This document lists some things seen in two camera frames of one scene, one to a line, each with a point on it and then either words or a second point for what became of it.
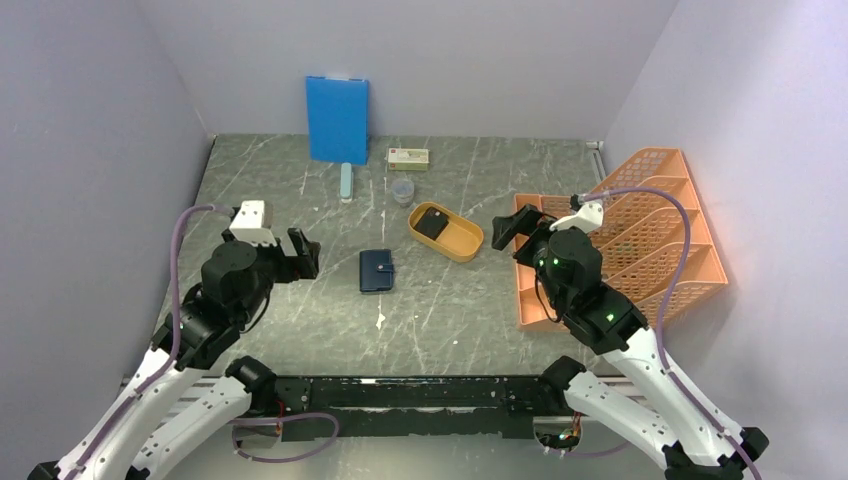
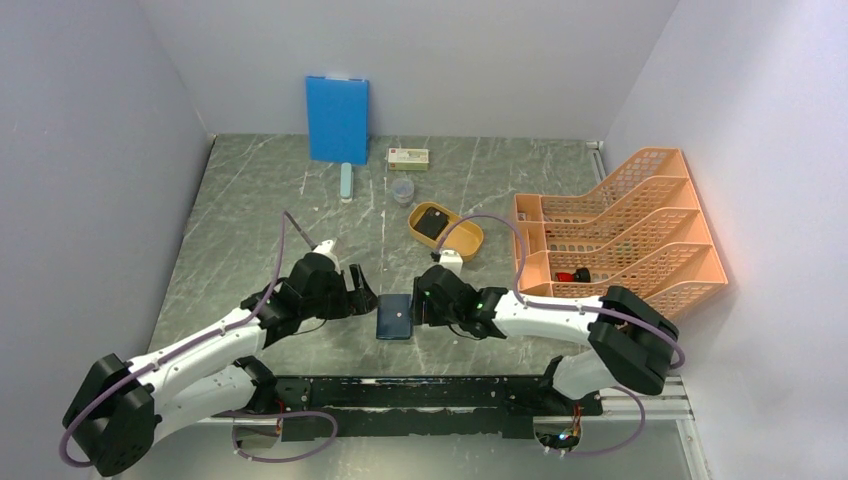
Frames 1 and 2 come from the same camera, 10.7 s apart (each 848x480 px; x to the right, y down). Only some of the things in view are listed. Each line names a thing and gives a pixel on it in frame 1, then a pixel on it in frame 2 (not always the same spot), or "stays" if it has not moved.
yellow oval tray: [444, 232] stays
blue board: [338, 119] stays
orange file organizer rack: [655, 245] stays
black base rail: [490, 407] stays
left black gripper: [303, 265] → [357, 300]
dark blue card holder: [375, 270] → [394, 316]
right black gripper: [525, 221] → [421, 308]
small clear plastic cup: [403, 192] stays
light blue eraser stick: [346, 195] stays
